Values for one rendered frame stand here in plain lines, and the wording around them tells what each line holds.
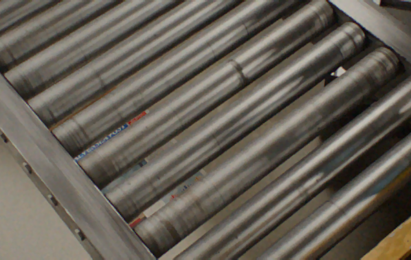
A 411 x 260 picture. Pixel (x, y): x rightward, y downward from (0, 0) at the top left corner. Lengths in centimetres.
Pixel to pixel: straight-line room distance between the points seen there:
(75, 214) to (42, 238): 91
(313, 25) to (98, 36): 32
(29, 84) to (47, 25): 11
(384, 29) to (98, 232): 51
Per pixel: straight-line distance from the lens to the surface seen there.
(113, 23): 107
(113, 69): 101
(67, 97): 100
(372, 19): 106
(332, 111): 96
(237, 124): 94
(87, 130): 96
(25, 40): 108
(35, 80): 103
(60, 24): 109
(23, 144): 96
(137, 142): 93
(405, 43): 104
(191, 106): 96
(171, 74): 99
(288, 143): 93
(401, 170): 92
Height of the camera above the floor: 158
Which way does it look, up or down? 57 degrees down
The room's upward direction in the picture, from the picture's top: 6 degrees counter-clockwise
